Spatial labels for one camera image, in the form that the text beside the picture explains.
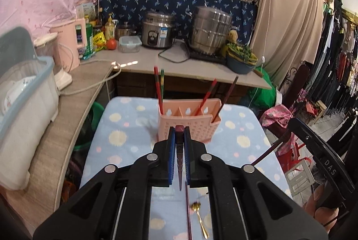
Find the blue planter with greens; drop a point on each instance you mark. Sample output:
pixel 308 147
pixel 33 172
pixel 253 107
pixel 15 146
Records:
pixel 237 66

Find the pink perforated utensil basket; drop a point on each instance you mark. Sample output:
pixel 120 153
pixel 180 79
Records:
pixel 201 128

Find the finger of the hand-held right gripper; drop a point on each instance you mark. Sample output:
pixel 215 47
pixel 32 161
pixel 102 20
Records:
pixel 298 128

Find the light blue printed tablecloth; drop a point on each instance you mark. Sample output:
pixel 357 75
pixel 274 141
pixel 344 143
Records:
pixel 125 128

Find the maroon straight chopstick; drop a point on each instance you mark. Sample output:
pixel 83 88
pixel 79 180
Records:
pixel 226 94

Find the dark glass bottle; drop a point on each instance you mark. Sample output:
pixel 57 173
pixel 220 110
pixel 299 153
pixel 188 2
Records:
pixel 99 20

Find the brown-red twisted chopstick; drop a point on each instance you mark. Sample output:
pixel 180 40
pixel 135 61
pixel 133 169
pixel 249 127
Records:
pixel 180 156

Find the hanging clothes row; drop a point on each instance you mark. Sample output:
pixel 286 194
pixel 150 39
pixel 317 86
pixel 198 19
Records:
pixel 335 61

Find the red plastic chair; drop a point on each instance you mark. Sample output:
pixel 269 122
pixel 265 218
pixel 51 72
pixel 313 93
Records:
pixel 291 159

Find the white patterned bowl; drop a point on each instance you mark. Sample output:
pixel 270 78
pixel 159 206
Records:
pixel 16 94

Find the wood-grain curved counter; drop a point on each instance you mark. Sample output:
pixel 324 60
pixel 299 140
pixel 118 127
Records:
pixel 47 145

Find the small lidded steel pot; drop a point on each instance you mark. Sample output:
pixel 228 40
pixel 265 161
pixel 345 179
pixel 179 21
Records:
pixel 125 32

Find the yellow packet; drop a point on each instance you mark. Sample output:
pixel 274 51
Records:
pixel 98 41

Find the pale stone counter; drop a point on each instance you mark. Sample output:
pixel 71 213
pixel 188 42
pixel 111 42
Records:
pixel 145 61

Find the white slatted chair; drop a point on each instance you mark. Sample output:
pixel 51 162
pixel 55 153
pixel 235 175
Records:
pixel 300 178

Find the yellow pump bottle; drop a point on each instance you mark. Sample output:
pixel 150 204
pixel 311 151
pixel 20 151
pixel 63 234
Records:
pixel 110 29

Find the steel rice cooker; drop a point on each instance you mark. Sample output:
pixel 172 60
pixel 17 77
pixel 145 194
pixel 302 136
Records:
pixel 156 30

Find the green plastic bag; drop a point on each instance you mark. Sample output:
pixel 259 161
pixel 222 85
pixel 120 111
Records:
pixel 264 92

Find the stainless steamer pot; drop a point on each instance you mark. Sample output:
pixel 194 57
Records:
pixel 209 30

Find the person's right hand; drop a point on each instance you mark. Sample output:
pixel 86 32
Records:
pixel 321 214

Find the pink floral cloth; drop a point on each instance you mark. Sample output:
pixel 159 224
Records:
pixel 275 115

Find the dark metal chair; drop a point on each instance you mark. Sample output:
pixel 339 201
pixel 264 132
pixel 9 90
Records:
pixel 303 80

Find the black induction cooker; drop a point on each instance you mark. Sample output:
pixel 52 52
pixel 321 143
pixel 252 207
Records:
pixel 207 57

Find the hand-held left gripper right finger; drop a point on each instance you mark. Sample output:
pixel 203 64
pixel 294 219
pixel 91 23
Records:
pixel 186 161

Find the pink water appliance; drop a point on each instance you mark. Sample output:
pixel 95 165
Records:
pixel 67 44

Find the red tomato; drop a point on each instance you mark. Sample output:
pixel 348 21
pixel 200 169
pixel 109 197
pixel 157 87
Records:
pixel 111 44

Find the dark red straight chopstick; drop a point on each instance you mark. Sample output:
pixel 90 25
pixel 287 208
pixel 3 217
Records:
pixel 268 152

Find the clear plastic food container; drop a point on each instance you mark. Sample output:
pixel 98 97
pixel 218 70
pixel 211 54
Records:
pixel 130 44

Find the gold flower spoon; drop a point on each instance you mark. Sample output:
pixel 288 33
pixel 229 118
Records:
pixel 195 205

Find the red twisted chopstick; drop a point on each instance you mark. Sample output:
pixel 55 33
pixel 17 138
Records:
pixel 157 83

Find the green plastic basin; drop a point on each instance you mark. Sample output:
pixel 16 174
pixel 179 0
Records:
pixel 89 133

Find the white carton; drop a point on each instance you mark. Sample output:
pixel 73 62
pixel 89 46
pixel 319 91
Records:
pixel 85 9

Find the translucent dish cabinet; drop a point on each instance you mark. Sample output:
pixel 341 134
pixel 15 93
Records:
pixel 25 145

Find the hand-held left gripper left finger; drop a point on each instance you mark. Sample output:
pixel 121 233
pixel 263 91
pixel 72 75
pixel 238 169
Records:
pixel 171 161

